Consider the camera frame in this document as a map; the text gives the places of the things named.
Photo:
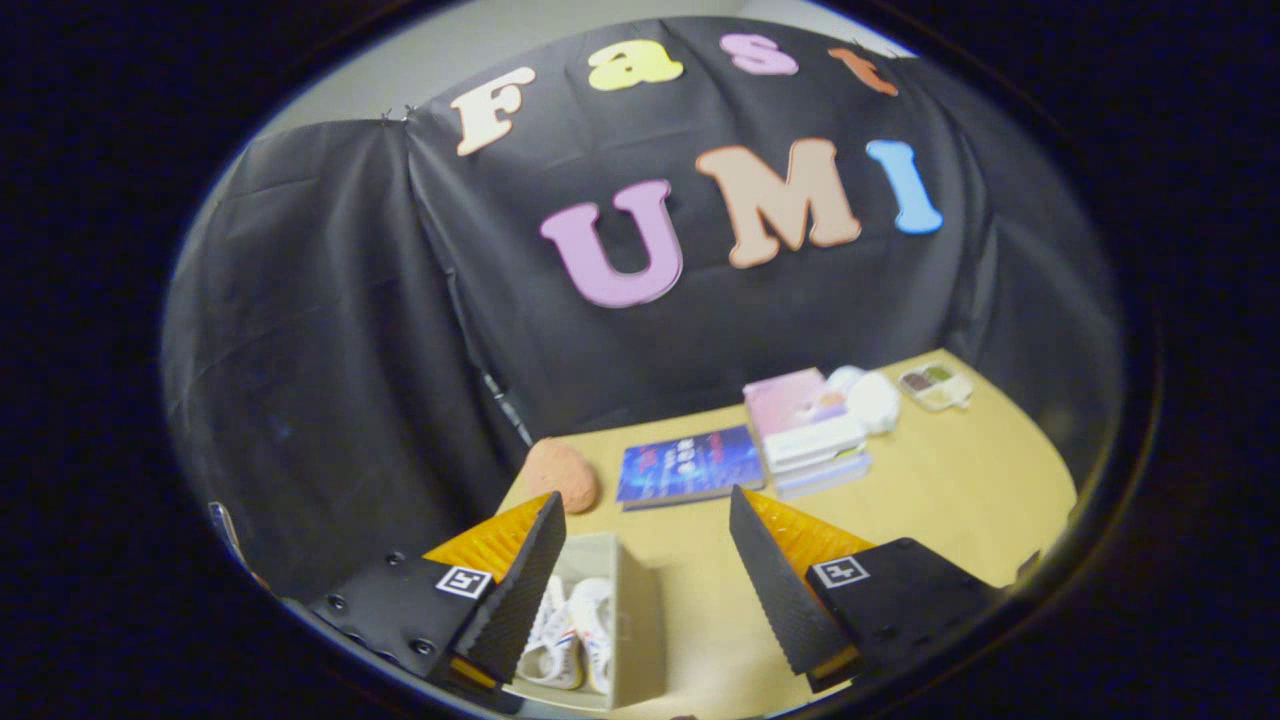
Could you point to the orange rough ball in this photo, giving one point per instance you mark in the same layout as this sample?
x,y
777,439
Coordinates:
x,y
565,472

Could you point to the blue cover book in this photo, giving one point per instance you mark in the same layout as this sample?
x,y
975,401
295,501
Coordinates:
x,y
690,465

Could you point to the white canvas shoe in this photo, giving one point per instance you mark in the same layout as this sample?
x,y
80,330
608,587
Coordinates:
x,y
550,645
597,630

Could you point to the black backdrop cloth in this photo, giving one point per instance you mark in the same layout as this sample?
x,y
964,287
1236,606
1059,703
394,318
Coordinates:
x,y
400,330

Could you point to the white round bun toy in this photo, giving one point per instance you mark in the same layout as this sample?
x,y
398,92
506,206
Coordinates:
x,y
872,400

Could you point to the brown cardboard storage box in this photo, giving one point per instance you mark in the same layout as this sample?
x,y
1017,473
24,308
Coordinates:
x,y
640,620

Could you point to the small clear snack tray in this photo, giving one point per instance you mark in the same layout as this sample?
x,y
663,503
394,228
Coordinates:
x,y
935,385

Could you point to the white thick book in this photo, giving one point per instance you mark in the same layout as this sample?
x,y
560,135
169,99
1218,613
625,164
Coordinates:
x,y
820,448

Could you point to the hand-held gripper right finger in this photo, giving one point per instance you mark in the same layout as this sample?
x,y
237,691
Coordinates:
x,y
900,600

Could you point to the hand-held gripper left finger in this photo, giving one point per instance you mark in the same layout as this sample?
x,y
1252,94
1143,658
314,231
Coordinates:
x,y
400,610

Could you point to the pale blue book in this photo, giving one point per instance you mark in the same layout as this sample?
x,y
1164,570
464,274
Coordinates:
x,y
825,475

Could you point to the pink cover book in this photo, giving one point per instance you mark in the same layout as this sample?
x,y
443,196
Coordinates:
x,y
790,405

